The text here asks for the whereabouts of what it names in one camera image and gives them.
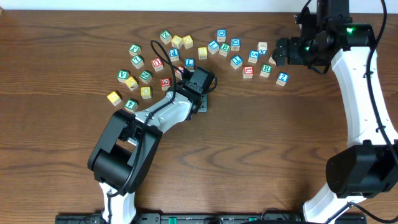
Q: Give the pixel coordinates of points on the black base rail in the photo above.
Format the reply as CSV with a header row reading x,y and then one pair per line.
x,y
156,218

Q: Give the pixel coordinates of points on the blue 5 wooden block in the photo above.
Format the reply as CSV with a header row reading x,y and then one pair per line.
x,y
253,56

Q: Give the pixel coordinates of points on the blue D block right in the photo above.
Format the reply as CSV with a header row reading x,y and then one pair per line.
x,y
235,44

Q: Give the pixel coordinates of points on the green 4 wooden block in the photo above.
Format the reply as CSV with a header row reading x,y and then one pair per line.
x,y
131,106

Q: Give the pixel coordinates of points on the blue 2 wooden block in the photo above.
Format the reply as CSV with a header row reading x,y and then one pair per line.
x,y
282,79

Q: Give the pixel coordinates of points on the red U block left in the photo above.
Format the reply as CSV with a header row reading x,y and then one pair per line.
x,y
157,64

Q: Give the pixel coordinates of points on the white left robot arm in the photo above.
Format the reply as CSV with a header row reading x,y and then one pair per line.
x,y
124,153

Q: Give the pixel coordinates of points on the yellow Q wooden block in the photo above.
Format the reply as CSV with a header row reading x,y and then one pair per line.
x,y
187,41

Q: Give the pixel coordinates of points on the blue L block upper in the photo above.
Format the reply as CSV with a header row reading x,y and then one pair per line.
x,y
213,47

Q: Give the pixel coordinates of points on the red u block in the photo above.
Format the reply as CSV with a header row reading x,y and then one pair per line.
x,y
157,64
248,72

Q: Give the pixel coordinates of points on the green R wooden block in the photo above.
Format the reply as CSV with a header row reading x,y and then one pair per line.
x,y
265,70

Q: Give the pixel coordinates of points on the green 7 wooden block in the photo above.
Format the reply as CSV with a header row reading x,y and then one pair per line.
x,y
137,61

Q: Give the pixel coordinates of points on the blue I wooden block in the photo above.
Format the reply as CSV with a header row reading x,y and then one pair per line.
x,y
236,62

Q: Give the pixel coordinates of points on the blue D block top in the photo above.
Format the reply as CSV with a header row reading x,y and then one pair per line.
x,y
221,35

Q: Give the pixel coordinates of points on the yellow block beside Z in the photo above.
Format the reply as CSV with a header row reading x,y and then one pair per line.
x,y
177,42

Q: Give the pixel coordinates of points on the yellow S wooden block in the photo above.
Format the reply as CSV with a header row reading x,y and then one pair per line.
x,y
202,53

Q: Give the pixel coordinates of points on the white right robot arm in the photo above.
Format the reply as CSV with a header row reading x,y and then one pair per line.
x,y
330,40

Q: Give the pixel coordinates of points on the yellow K wooden block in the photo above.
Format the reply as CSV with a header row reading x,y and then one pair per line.
x,y
131,83

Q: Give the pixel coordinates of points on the blue L block centre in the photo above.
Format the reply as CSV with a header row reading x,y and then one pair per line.
x,y
190,63

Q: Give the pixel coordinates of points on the yellow G wooden block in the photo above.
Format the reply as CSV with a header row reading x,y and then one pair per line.
x,y
114,98

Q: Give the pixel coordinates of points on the red U block right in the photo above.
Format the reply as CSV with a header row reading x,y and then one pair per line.
x,y
248,72

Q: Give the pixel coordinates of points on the blue X wooden block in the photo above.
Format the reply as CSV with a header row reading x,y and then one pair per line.
x,y
262,48

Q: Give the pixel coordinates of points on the blue P wooden block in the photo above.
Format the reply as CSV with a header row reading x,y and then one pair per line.
x,y
174,54

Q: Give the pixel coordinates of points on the blue l block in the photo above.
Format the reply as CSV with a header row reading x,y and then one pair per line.
x,y
213,47
190,63

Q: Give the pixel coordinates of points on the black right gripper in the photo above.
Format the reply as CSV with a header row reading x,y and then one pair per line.
x,y
281,51

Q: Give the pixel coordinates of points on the green Z wooden block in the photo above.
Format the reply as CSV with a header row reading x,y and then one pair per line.
x,y
166,37

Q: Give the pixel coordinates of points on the blue d block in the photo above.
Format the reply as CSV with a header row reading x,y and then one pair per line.
x,y
235,44
221,35

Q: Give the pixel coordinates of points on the yellow O wooden block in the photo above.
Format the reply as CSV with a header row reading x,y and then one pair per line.
x,y
146,92

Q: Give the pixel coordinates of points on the green J wooden block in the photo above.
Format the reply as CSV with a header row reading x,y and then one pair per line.
x,y
272,61

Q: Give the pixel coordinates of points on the red A wooden block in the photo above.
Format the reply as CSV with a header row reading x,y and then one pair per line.
x,y
179,71

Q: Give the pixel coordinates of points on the green B wooden block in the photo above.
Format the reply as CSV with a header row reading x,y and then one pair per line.
x,y
224,49

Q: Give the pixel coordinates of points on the green N wooden block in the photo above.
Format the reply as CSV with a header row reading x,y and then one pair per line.
x,y
145,77

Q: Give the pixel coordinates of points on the green V block left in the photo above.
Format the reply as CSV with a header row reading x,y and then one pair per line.
x,y
123,75

